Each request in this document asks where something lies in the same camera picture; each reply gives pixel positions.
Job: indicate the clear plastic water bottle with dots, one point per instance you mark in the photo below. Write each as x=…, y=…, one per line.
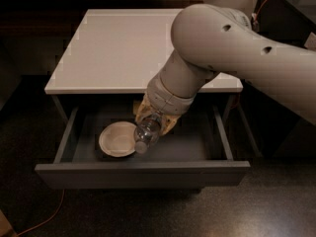
x=147, y=133

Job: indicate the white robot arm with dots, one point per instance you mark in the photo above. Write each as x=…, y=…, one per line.
x=208, y=40

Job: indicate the grey top drawer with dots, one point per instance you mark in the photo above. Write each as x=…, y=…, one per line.
x=194, y=155

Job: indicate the grey drawer cabinet white top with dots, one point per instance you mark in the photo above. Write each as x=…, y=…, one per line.
x=116, y=53

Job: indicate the white bowl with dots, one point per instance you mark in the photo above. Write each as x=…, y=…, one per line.
x=117, y=139

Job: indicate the dark cabinet at right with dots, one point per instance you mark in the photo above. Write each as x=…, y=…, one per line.
x=273, y=130

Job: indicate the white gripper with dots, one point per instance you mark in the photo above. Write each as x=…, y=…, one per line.
x=166, y=102

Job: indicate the yellow sponge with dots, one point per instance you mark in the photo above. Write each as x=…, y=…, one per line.
x=136, y=105

